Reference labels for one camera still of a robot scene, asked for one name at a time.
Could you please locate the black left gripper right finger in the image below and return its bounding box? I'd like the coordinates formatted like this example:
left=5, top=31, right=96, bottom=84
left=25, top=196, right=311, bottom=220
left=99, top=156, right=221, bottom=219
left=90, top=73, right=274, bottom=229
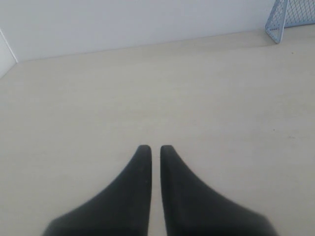
left=160, top=145, right=275, bottom=236

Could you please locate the light blue mini goal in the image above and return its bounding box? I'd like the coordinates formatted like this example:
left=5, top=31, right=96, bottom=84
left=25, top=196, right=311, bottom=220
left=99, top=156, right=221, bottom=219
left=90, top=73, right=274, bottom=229
left=265, top=0, right=315, bottom=44

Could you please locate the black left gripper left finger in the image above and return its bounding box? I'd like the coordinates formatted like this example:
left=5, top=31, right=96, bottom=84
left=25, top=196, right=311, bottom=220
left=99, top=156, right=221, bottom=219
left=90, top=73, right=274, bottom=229
left=43, top=145, right=151, bottom=236

